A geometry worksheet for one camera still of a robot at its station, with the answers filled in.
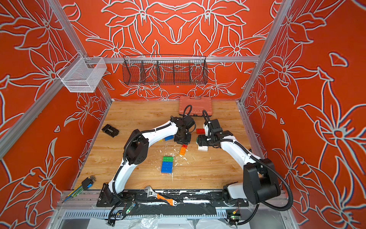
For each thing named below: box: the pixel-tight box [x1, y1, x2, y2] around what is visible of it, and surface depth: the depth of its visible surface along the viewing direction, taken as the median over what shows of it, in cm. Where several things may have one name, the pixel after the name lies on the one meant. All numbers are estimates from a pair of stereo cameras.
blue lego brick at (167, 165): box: [162, 161, 173, 170], surface depth 83 cm
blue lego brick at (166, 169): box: [161, 165, 173, 174], surface depth 82 cm
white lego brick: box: [197, 145, 209, 152], surface depth 92 cm
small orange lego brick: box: [179, 146, 186, 156], surface depth 91 cm
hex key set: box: [61, 175, 96, 203], surface depth 78 cm
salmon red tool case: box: [178, 95, 213, 116], surface depth 116 cm
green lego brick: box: [162, 156, 174, 162], surface depth 85 cm
